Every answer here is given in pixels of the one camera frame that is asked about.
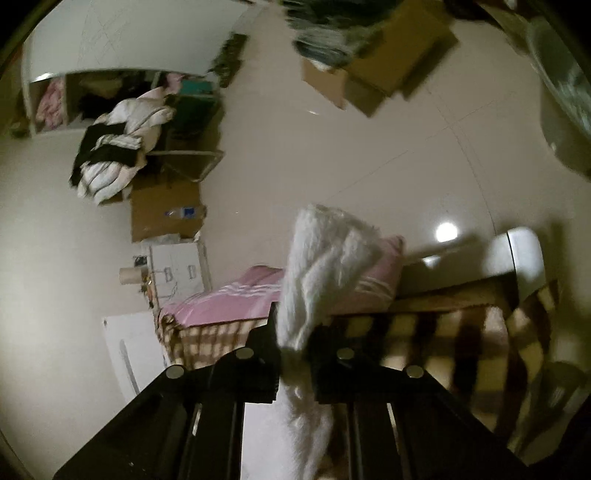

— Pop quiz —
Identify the white fuzzy garment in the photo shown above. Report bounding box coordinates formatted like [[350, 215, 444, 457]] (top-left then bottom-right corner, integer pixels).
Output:
[[242, 205, 382, 479]]

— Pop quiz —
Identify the chair with clothes pile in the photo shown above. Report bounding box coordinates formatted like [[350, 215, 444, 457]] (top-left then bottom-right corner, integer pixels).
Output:
[[69, 87, 224, 205]]

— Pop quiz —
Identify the open cardboard box with clothes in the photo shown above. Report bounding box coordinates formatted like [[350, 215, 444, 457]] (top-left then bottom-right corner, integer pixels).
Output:
[[283, 1, 458, 117]]

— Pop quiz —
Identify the white bed headboard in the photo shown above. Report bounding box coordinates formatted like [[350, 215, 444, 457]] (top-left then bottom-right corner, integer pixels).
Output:
[[102, 311, 168, 403]]

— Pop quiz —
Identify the brown checkered bed sheet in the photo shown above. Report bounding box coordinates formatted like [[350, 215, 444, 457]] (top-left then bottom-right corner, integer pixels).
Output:
[[155, 281, 560, 452]]

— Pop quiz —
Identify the pink striped pillow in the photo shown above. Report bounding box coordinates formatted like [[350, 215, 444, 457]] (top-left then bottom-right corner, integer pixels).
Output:
[[161, 235, 405, 327]]

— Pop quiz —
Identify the white nightstand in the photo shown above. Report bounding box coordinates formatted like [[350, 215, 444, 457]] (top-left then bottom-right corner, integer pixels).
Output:
[[149, 241, 212, 308]]

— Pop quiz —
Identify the plastic water bottle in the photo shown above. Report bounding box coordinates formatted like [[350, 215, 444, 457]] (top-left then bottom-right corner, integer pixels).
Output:
[[165, 205, 207, 220]]

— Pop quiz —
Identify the cardboard box by nightstand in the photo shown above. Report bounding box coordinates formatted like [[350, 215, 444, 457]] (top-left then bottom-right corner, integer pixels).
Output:
[[130, 179, 206, 242]]

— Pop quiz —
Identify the pink folded blanket on shelf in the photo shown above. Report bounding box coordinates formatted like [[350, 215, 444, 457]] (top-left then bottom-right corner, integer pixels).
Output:
[[35, 77, 65, 130]]

